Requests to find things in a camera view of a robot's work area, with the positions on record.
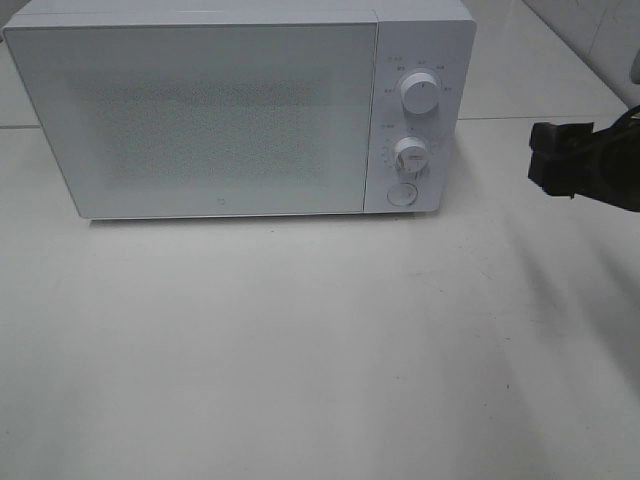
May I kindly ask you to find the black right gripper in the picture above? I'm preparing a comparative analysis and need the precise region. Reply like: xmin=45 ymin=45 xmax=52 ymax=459
xmin=528 ymin=112 xmax=639 ymax=212

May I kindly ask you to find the white microwave knob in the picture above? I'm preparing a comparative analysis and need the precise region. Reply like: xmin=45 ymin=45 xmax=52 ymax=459
xmin=393 ymin=136 xmax=430 ymax=174
xmin=400 ymin=71 xmax=440 ymax=115

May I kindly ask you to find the round microwave door button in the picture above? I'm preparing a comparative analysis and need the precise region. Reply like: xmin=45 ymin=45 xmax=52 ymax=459
xmin=387 ymin=183 xmax=418 ymax=207

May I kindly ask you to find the white microwave door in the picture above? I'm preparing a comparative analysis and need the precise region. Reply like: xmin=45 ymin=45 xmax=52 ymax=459
xmin=6 ymin=23 xmax=377 ymax=219

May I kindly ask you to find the white microwave oven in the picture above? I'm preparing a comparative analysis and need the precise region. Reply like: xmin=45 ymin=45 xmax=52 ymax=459
xmin=2 ymin=1 xmax=476 ymax=218

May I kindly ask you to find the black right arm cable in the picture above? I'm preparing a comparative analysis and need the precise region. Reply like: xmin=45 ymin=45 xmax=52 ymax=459
xmin=612 ymin=102 xmax=640 ymax=129

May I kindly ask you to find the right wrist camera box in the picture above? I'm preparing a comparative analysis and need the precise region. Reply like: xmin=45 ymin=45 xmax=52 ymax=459
xmin=629 ymin=50 xmax=640 ymax=85

